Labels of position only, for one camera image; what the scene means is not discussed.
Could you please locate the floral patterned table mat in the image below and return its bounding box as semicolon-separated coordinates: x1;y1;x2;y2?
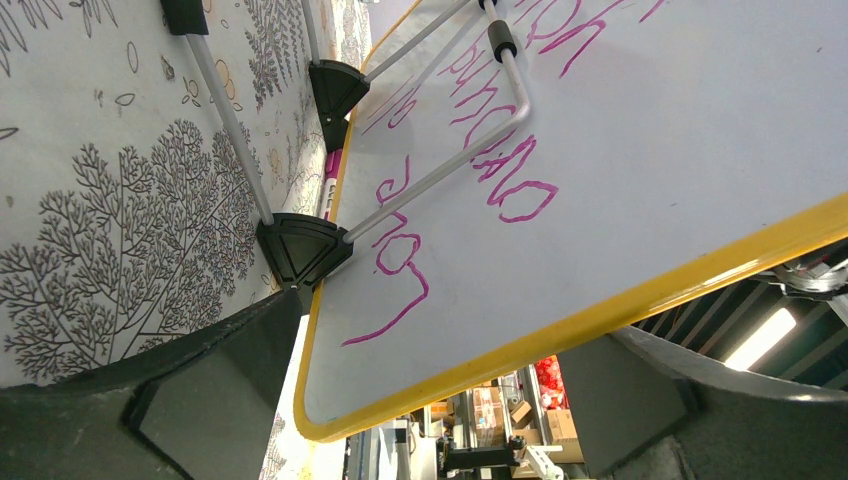
0;0;372;480

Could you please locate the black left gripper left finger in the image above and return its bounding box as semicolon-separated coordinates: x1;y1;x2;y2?
1;289;303;479

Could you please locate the yellow framed whiteboard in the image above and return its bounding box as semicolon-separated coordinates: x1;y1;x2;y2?
294;1;847;441

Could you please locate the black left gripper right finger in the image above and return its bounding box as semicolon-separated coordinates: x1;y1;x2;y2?
558;327;847;479

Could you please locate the pink capped whiteboard marker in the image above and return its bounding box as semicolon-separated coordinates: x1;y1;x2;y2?
319;149;343;220

